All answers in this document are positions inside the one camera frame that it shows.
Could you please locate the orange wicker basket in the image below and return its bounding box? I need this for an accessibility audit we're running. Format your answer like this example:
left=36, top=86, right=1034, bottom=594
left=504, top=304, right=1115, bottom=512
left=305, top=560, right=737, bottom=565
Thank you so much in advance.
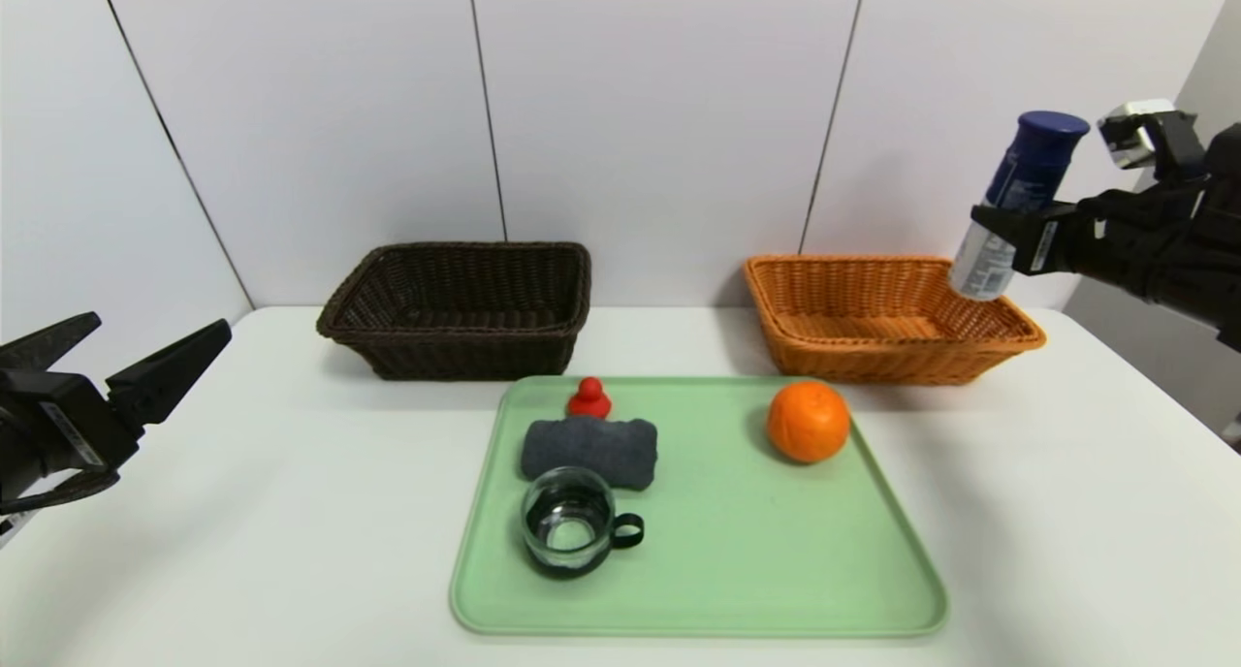
left=744, top=255, right=1047, bottom=387

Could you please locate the light green plastic tray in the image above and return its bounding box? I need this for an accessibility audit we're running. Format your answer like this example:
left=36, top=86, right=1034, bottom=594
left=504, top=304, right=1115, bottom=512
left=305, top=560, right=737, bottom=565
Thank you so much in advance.
left=450, top=375, right=949, bottom=639

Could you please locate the dark brown wicker basket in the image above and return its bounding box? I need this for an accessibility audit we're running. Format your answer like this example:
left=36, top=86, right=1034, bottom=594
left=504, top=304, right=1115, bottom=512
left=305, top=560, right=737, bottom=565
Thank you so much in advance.
left=317, top=241, right=592, bottom=382

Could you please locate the glass cup with black holder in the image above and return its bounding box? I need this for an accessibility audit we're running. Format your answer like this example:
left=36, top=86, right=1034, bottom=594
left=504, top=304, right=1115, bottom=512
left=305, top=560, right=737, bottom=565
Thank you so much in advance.
left=521, top=466, right=646, bottom=580

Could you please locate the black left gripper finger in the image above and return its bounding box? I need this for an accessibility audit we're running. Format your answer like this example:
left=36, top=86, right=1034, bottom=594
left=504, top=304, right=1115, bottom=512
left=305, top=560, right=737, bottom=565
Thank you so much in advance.
left=0, top=311, right=103, bottom=372
left=106, top=318, right=233, bottom=438

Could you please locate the red rubber duck toy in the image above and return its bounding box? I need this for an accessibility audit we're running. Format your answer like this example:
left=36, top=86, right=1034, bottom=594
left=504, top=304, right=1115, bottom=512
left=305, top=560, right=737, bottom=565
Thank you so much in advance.
left=567, top=377, right=613, bottom=419

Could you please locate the grey rolled towel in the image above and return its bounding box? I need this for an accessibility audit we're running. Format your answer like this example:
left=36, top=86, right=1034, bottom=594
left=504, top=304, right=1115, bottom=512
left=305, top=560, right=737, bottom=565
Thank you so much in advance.
left=521, top=416, right=659, bottom=492

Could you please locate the blue and white bottle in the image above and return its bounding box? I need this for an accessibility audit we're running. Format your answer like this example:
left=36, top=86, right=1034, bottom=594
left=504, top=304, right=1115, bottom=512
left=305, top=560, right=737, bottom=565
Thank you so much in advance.
left=948, top=111, right=1092, bottom=302

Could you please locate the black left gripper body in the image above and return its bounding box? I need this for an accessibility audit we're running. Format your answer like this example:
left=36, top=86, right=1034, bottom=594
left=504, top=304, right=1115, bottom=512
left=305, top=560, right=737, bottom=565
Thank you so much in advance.
left=0, top=367, right=140, bottom=502

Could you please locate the orange fruit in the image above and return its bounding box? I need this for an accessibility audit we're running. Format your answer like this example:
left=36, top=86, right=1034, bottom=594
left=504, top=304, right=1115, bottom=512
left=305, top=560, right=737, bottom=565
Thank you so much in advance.
left=767, top=380, right=851, bottom=464

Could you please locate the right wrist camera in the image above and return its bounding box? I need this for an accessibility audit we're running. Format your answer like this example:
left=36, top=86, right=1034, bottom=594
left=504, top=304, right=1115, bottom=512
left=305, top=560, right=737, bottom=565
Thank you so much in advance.
left=1098, top=100, right=1205, bottom=185

